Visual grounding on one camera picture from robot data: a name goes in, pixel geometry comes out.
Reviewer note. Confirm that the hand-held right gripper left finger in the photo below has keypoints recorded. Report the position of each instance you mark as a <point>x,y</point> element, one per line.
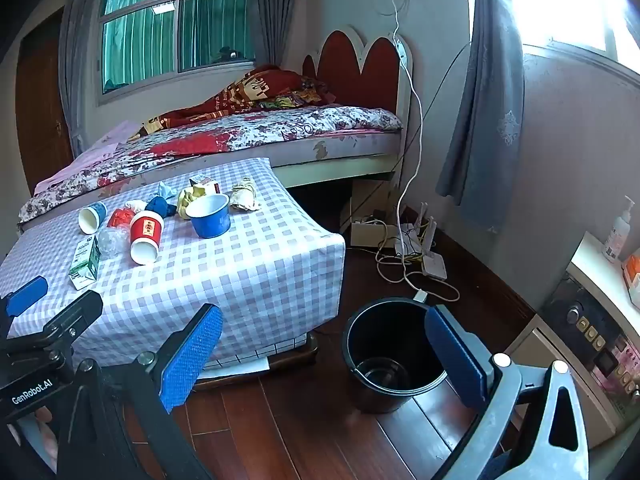
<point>192,355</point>

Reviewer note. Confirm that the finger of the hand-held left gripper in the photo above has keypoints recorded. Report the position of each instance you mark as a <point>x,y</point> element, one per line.
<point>75,312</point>
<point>27,295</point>

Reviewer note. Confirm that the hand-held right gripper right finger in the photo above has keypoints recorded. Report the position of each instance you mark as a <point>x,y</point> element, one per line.
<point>455,355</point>

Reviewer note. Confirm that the green and white carton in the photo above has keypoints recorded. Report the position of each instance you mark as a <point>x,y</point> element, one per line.
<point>85,265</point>

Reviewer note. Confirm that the clear plastic bag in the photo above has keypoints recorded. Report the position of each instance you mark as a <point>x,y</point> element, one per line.
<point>107,242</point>

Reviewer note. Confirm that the black plastic bucket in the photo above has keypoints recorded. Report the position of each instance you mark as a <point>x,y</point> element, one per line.
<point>370,385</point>

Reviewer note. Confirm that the blue and white paper cup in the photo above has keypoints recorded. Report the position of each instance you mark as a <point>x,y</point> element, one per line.
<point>95,212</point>

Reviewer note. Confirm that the red plastic wrapper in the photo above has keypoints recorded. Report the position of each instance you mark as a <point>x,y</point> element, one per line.
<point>119,217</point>

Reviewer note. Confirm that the red paper cup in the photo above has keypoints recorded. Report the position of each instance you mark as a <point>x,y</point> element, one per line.
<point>146,230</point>

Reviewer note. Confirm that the blue paper bowl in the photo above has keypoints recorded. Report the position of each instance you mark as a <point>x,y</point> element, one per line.
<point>210,225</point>

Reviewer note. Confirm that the blue knitted cloth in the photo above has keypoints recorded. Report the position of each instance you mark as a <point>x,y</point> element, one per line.
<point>159,206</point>

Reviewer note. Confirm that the light blue tissue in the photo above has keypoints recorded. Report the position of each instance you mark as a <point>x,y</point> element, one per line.
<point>165,190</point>

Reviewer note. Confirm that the yellow wrapper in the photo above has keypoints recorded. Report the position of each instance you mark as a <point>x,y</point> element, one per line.
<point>186,200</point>

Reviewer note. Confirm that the beige rag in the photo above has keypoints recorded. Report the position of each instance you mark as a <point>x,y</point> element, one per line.
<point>244,197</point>

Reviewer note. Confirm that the small printed carton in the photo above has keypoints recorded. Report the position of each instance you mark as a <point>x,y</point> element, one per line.
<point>210,186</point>

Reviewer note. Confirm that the person's left hand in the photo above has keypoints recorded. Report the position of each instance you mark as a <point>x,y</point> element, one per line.
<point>45,445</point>

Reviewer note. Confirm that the white router with antennas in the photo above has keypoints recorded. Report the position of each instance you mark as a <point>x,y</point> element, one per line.
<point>435,265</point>

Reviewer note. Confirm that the checkered tablecloth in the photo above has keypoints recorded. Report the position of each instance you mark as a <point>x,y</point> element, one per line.
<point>240,270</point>

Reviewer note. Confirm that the small white modem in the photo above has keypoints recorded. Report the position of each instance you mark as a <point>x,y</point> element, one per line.
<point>404,245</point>

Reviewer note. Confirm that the white washing machine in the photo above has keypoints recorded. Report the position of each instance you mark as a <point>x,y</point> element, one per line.
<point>590,340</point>

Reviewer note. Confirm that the cardboard box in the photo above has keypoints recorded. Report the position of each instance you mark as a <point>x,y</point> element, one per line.
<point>364,235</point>

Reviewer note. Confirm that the pink cloth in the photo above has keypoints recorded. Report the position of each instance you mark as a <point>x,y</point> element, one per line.
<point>90,157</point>

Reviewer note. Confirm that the brown wooden door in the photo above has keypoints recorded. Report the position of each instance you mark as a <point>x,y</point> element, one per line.
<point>42,110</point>

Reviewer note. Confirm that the orange box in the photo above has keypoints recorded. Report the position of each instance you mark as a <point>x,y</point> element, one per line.
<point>632,275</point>

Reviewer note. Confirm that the white pump bottle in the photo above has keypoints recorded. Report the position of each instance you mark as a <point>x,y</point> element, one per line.
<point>616,235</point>

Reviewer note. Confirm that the floral bedsheet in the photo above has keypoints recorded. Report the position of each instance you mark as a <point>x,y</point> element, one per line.
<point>260,132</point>

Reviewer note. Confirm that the grey patterned curtain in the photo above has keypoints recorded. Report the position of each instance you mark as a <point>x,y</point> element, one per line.
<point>487,110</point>

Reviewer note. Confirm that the red printed blanket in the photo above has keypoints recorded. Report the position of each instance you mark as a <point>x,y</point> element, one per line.
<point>235,92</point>

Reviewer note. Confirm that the window with green curtain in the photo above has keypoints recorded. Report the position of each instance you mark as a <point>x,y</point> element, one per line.
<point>140,35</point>

